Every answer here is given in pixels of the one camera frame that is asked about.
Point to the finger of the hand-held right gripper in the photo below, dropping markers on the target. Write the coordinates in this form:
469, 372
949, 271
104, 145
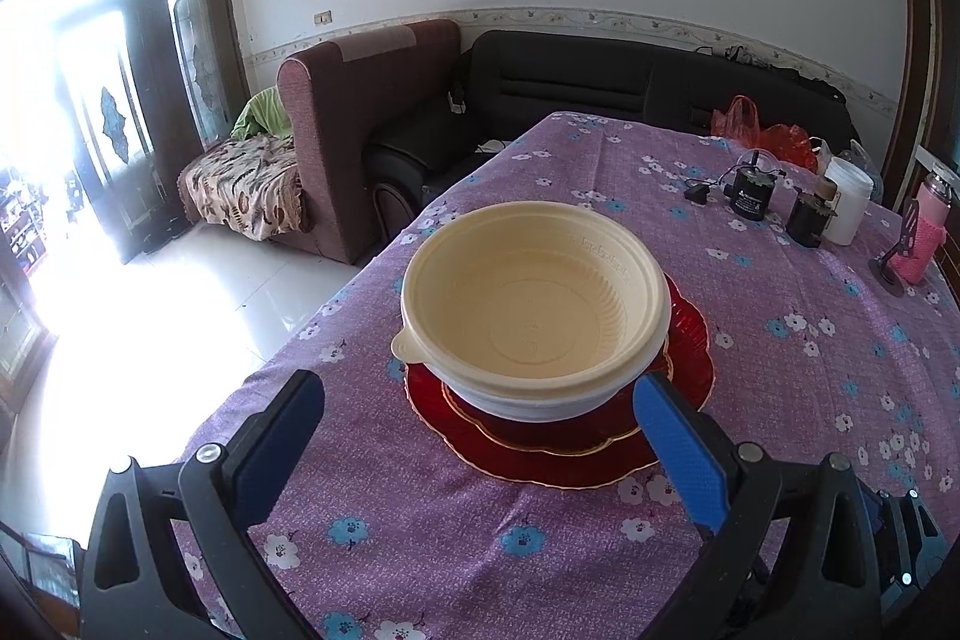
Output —
911, 542

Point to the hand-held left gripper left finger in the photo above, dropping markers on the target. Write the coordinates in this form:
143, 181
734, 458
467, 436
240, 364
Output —
277, 437

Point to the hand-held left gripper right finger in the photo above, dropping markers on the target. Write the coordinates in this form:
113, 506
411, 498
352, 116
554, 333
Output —
675, 445

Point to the small red gold-rimmed plate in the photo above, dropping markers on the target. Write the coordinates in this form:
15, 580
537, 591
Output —
585, 434

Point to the white bowl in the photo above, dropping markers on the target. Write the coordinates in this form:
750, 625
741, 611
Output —
540, 401

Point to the large red plate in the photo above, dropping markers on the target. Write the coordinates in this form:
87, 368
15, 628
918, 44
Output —
465, 445

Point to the cream plastic bowl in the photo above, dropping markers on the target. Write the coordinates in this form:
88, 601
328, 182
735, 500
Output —
525, 302

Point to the black power adapter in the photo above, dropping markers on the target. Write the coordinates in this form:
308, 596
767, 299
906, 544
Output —
697, 193

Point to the brown patterned blanket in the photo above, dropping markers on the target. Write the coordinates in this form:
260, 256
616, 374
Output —
240, 183

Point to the dark glass jar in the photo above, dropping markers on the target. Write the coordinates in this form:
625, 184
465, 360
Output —
806, 220

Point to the black cylindrical device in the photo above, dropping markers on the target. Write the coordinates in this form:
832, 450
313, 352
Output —
754, 194

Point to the black phone stand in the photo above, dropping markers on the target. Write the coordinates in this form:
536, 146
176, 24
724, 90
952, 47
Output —
900, 250

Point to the white plastic jar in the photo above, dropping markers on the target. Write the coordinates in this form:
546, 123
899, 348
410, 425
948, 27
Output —
846, 205

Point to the maroon armchair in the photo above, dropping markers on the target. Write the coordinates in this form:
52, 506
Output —
337, 145

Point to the purple floral tablecloth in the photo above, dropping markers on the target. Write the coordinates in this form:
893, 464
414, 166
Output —
570, 160

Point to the pink bottle with knit sleeve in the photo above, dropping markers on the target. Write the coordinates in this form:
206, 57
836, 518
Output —
926, 235

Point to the red plastic bag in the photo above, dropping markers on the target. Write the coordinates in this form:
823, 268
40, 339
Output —
780, 141

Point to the green cloth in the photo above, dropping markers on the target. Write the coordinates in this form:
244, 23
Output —
259, 111

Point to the clear plastic bag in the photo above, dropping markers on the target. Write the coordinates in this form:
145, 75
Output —
862, 168

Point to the black sofa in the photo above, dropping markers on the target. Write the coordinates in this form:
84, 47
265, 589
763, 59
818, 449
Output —
570, 78

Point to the dark wooden glass door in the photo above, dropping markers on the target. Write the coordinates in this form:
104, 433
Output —
187, 55

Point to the wall switch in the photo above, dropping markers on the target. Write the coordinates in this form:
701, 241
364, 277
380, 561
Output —
323, 18

